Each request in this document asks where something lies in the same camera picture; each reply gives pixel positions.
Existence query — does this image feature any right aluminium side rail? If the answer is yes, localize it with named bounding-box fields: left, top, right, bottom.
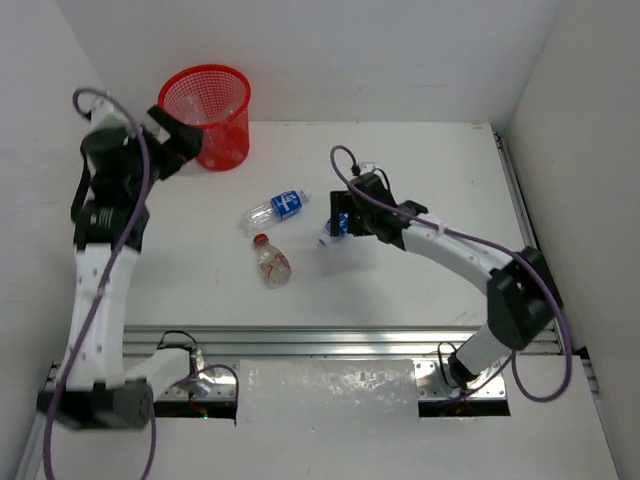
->
left=493, top=131, right=565, bottom=355

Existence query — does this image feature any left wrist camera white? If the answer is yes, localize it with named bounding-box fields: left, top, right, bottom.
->
left=89, top=99, right=129, bottom=134

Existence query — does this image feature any aluminium front rail frame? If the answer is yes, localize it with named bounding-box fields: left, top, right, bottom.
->
left=42, top=324, right=566, bottom=406

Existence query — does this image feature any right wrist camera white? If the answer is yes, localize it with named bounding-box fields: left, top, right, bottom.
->
left=351, top=162, right=378, bottom=177

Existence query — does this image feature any red cap crushed bottle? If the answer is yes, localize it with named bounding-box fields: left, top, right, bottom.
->
left=253, top=233, right=292, bottom=288

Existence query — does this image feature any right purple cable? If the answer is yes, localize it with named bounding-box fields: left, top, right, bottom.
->
left=329, top=145, right=572, bottom=403

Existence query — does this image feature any red mesh waste bin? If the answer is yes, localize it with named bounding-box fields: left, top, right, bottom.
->
left=158, top=63, right=253, bottom=173

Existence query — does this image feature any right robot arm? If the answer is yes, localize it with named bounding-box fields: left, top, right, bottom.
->
left=330, top=173, right=562, bottom=389

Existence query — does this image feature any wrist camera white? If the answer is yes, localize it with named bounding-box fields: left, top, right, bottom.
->
left=89, top=99, right=129, bottom=134
left=351, top=162, right=378, bottom=177

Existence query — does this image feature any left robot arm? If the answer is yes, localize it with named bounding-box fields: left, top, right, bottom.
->
left=36, top=105, right=204, bottom=430

